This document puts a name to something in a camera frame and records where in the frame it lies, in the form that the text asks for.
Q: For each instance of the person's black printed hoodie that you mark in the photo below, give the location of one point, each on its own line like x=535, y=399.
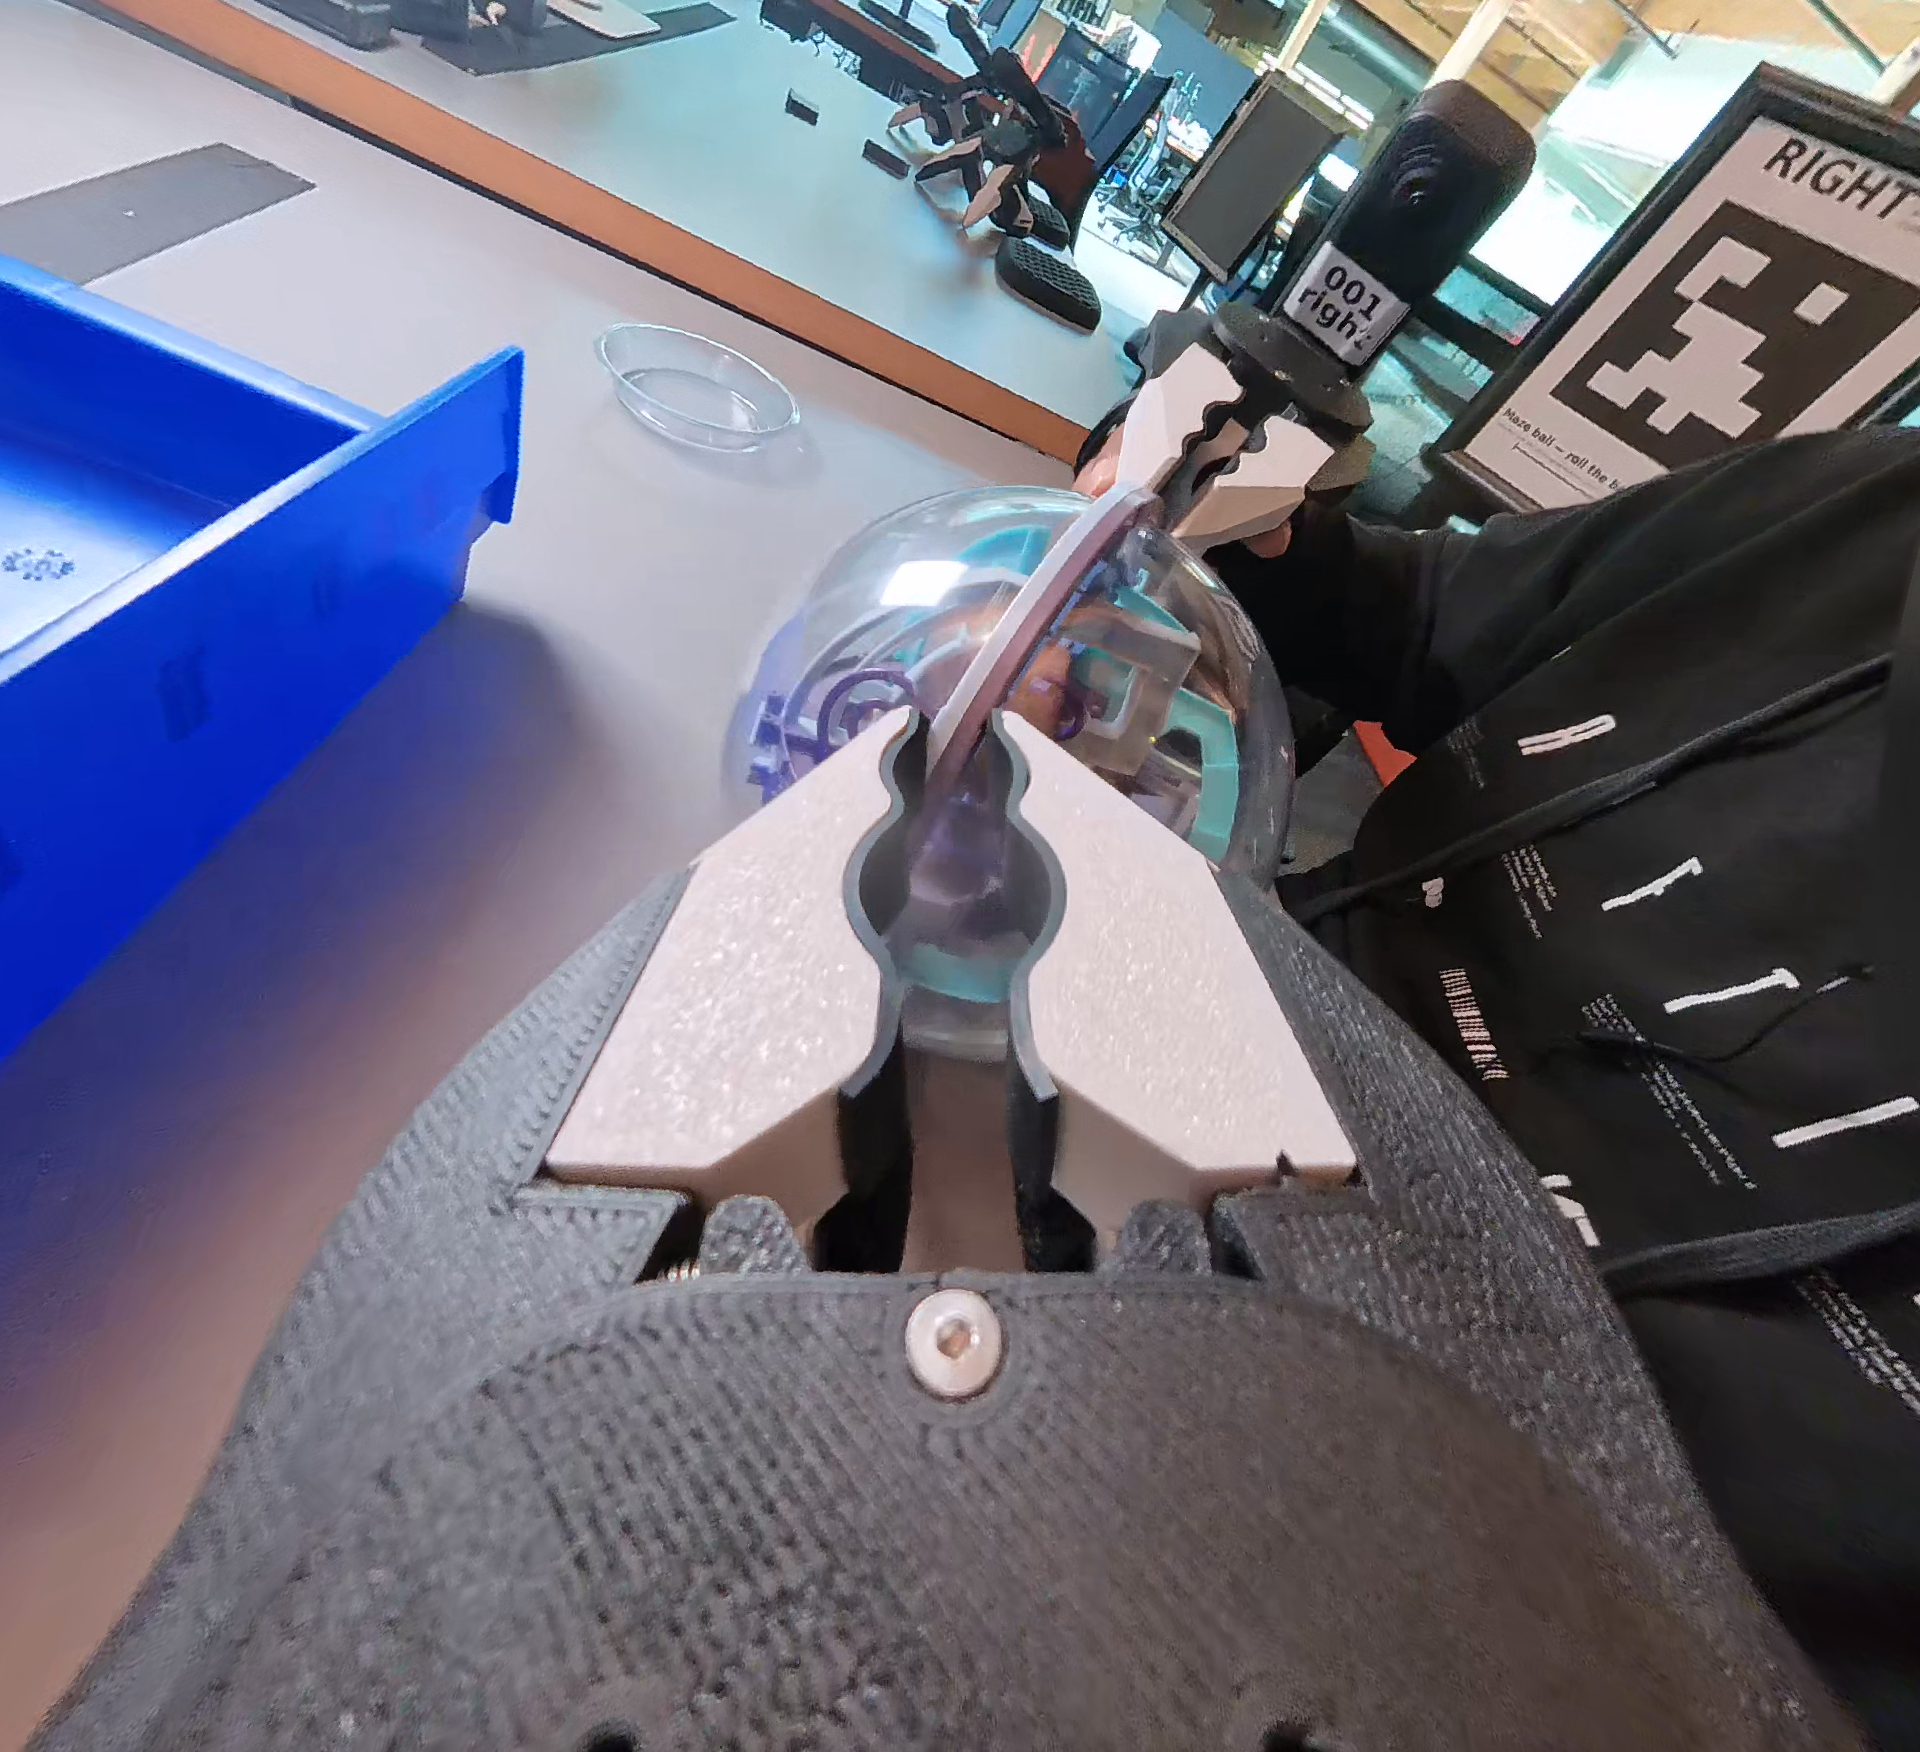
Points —
x=1649, y=956

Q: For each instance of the framed black-white marker sign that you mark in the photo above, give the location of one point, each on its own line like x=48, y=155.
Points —
x=1724, y=342

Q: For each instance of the person's right hand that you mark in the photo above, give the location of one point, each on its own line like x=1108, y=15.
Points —
x=1105, y=463

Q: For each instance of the orange-edged grey desk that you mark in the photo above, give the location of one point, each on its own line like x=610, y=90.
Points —
x=676, y=116

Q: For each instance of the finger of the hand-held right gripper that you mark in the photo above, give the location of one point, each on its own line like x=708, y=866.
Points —
x=1260, y=485
x=1161, y=410

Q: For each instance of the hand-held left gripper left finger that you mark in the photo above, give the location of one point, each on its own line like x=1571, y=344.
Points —
x=736, y=1031

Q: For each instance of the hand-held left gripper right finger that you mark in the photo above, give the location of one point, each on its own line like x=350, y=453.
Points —
x=1170, y=1031

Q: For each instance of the black screen on stand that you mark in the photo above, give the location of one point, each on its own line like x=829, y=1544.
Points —
x=1247, y=176

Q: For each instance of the black desk mat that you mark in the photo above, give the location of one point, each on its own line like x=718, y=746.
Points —
x=705, y=15

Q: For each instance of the black oval wrist rest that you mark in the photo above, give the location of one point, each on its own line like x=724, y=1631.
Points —
x=1050, y=282

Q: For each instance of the black and tan gripper tool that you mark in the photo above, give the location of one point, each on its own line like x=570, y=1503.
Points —
x=997, y=124

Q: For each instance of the blue plastic bin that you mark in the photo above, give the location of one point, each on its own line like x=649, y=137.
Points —
x=227, y=674

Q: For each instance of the clear plastic maze ball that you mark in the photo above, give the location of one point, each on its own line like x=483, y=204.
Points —
x=1186, y=674

